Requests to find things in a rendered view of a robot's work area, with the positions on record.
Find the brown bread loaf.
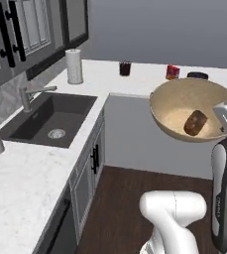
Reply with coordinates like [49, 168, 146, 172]
[183, 109, 209, 137]

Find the tan round basket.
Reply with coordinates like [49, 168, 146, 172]
[149, 77, 227, 144]

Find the grey base cabinet door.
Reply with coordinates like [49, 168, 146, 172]
[69, 152, 97, 234]
[93, 121, 106, 182]

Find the black framed glass cabinet door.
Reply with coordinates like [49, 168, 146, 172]
[58, 0, 89, 50]

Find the black flat object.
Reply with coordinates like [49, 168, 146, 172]
[186, 70, 209, 80]

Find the red box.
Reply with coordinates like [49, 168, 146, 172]
[165, 64, 181, 81]

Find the dark red cup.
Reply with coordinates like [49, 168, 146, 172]
[119, 61, 132, 77]

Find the white paper towel roll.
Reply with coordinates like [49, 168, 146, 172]
[64, 49, 84, 85]

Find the dark grey sink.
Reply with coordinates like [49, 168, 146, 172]
[0, 91, 98, 149]

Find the silver tap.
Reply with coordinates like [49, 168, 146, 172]
[19, 85, 58, 113]

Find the dark grey dishwasher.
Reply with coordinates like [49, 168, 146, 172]
[35, 197, 78, 254]

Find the black base cabinet handle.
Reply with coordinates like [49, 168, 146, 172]
[90, 147, 98, 175]
[94, 144, 100, 169]

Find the black wall cabinet handle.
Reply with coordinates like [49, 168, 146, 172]
[0, 2, 16, 68]
[4, 0, 27, 63]

